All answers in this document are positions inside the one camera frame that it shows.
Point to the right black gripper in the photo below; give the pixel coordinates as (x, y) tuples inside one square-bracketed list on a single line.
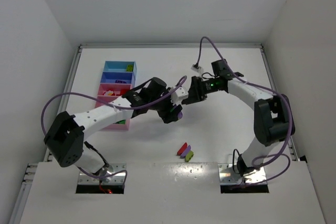
[(197, 91)]

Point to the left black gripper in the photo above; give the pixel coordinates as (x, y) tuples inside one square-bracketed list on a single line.
[(166, 112)]

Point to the multicolour lego block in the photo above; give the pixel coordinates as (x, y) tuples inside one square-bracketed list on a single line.
[(176, 112)]

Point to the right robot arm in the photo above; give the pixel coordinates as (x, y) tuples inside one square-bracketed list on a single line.
[(273, 121)]

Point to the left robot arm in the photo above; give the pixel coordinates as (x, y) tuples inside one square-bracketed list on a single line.
[(67, 137)]

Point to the red half round lego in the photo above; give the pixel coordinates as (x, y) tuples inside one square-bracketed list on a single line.
[(182, 149)]

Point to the purple half round lego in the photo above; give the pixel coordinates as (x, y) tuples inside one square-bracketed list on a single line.
[(185, 152)]

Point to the lime small lego brick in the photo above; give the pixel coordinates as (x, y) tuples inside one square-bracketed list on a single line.
[(189, 156)]

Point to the upper pink bin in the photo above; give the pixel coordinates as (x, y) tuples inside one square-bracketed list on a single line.
[(103, 87)]

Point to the dark blue bin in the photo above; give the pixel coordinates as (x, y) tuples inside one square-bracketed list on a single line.
[(111, 77)]

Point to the light blue bin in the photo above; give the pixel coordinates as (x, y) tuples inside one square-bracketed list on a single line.
[(118, 66)]

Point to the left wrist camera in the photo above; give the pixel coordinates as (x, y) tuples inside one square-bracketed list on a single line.
[(179, 95)]

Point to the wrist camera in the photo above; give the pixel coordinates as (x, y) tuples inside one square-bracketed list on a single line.
[(197, 68), (179, 95)]

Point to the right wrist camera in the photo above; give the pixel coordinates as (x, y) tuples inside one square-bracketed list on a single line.
[(197, 68)]

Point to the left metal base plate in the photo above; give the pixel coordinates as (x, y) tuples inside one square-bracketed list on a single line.
[(111, 175)]

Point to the metal base plate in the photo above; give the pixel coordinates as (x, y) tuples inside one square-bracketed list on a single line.
[(228, 177), (111, 175)]

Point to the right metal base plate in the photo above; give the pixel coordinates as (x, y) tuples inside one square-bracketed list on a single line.
[(228, 177)]

